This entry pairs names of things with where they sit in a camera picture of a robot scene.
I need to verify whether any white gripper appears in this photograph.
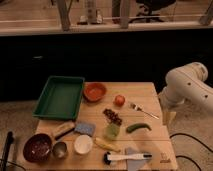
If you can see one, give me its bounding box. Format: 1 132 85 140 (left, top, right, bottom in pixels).
158 87 181 126

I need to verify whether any green plastic cup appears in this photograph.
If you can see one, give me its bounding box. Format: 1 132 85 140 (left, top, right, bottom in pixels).
105 123 120 140

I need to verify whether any green chili pepper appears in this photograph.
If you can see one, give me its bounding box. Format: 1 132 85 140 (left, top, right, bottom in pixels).
126 123 152 133

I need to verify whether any red apple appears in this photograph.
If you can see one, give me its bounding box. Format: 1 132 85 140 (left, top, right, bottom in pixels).
114 95 125 107

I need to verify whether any orange bowl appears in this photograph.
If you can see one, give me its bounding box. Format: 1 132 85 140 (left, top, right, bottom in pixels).
83 82 107 102

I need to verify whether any black office chair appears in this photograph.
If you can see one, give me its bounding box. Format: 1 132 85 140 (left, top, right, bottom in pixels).
129 0 176 23

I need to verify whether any black pole stand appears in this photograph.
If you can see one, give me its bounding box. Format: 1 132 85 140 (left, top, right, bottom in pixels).
0 131 14 171

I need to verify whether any dark grape bunch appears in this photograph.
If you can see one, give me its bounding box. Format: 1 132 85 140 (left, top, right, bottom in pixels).
103 109 122 126

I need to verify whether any white paper cup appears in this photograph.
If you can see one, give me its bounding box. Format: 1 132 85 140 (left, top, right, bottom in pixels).
74 135 93 155

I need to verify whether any small metal cup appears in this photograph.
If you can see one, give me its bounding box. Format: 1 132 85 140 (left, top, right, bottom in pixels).
52 141 68 159

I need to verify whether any dark red bowl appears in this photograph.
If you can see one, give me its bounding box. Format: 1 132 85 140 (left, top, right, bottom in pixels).
23 133 52 163

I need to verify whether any green plastic tray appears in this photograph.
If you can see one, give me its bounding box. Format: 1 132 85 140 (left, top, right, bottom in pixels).
33 76 85 120

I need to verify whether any silver fork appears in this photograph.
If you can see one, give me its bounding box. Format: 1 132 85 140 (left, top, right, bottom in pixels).
130 103 160 119

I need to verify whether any grey cloth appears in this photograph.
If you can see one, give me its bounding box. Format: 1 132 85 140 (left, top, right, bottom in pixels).
125 147 150 171

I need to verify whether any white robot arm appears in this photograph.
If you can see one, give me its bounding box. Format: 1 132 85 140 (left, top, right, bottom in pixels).
158 62 213 125

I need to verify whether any blue sponge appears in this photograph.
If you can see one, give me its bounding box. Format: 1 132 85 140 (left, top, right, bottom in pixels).
74 122 96 136

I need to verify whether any black cable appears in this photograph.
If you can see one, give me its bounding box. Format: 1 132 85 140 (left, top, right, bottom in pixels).
169 132 213 171

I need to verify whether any white dish brush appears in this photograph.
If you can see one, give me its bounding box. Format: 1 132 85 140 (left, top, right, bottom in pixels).
103 152 152 165

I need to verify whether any wooden handled brush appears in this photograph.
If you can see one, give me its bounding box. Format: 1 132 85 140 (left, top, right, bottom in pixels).
52 122 75 139

